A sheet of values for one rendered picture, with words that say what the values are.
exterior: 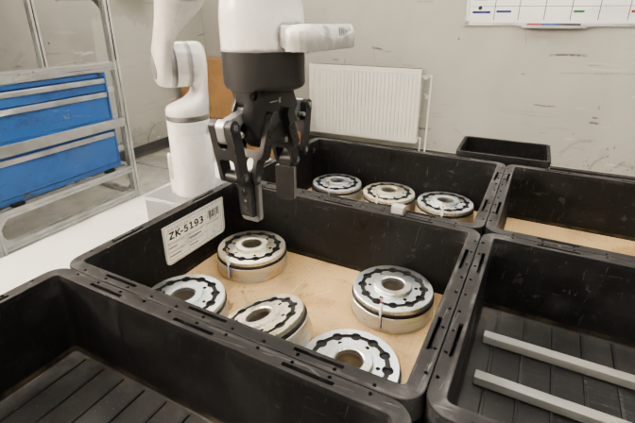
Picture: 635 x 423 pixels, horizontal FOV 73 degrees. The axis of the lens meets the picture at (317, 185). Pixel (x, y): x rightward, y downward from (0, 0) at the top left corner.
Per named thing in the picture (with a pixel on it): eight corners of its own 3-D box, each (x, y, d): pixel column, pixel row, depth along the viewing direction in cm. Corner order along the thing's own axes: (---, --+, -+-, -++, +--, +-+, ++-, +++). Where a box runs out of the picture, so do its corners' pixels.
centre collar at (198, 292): (153, 300, 52) (153, 296, 52) (185, 281, 56) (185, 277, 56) (180, 315, 50) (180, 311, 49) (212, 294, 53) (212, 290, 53)
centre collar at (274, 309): (229, 330, 46) (227, 325, 46) (257, 305, 50) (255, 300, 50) (262, 333, 44) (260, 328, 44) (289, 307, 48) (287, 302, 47)
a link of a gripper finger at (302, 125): (308, 97, 45) (300, 154, 45) (317, 101, 46) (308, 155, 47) (286, 96, 46) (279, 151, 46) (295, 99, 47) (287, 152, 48)
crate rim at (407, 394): (65, 281, 48) (60, 263, 47) (232, 191, 73) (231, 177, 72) (416, 432, 31) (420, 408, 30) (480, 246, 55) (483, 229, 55)
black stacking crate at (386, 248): (85, 348, 52) (64, 268, 47) (237, 242, 76) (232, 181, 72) (404, 515, 35) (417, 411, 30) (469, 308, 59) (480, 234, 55)
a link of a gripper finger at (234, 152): (213, 115, 36) (232, 172, 40) (199, 126, 35) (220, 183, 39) (238, 118, 35) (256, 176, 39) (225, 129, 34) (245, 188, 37)
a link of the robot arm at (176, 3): (145, -55, 71) (202, -51, 75) (146, 65, 92) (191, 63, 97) (158, -19, 67) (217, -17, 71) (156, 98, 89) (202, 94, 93)
